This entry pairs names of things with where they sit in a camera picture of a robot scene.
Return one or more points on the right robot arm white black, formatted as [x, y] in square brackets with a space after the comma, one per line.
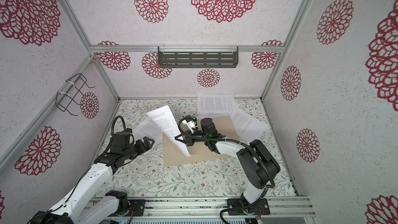
[259, 166]

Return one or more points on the printed paper sheet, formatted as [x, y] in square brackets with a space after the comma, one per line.
[149, 129]
[248, 127]
[165, 120]

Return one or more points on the grey metal wall shelf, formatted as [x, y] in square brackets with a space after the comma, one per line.
[198, 57]

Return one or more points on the beige file folder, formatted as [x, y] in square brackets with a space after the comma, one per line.
[172, 156]

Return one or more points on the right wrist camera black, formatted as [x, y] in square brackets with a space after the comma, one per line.
[208, 128]

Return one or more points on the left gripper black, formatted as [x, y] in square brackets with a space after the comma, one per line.
[148, 145]

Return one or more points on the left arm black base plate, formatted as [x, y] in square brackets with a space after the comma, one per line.
[136, 207]

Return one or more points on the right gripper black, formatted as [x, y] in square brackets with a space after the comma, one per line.
[189, 140]

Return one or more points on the printed paper sheet back wall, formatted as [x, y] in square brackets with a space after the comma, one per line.
[216, 104]

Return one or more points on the black wire wall rack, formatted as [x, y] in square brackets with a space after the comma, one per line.
[65, 98]

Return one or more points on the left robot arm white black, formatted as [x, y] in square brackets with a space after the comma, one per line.
[69, 210]

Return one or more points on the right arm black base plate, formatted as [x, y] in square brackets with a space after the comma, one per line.
[240, 207]

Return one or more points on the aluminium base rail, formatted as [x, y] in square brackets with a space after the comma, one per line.
[159, 208]

